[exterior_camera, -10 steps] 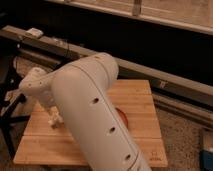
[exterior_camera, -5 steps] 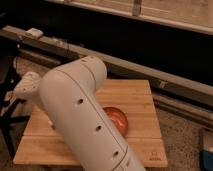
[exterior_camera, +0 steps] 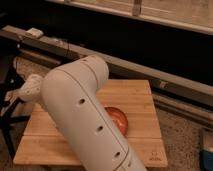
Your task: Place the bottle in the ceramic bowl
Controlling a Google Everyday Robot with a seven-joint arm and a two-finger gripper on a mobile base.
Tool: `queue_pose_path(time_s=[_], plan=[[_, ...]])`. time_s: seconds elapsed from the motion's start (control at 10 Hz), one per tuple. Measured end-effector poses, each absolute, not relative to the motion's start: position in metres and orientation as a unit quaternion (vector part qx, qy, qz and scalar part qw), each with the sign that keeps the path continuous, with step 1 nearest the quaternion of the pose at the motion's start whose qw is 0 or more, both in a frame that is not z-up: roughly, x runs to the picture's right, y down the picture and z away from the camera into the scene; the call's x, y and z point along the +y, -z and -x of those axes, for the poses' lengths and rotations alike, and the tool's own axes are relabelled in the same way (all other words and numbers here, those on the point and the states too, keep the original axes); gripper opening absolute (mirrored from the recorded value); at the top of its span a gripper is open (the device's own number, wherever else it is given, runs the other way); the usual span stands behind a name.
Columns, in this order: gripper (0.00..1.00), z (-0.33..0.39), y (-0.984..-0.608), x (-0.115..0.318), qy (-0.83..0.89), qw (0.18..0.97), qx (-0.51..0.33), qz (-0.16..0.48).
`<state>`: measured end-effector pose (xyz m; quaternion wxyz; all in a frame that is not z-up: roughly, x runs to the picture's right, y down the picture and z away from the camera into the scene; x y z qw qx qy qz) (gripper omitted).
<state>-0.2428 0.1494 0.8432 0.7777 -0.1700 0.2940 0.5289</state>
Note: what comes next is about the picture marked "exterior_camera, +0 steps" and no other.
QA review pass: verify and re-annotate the small white box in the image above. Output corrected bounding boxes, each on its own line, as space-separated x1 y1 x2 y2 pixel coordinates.
26 28 43 38

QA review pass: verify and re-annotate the orange ceramic bowl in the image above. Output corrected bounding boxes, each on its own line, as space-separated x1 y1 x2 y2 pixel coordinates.
105 107 128 135

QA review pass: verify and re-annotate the blue container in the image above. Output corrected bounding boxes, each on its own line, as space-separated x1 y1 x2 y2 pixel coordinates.
199 129 213 171

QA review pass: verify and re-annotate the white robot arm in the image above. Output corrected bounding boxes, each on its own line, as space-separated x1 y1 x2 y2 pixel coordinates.
18 55 147 171

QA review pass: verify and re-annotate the black tripod stand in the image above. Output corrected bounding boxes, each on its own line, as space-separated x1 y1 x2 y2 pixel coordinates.
0 45 29 158

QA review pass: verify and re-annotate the long metal rail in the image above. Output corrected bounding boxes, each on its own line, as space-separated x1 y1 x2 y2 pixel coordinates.
0 26 213 129

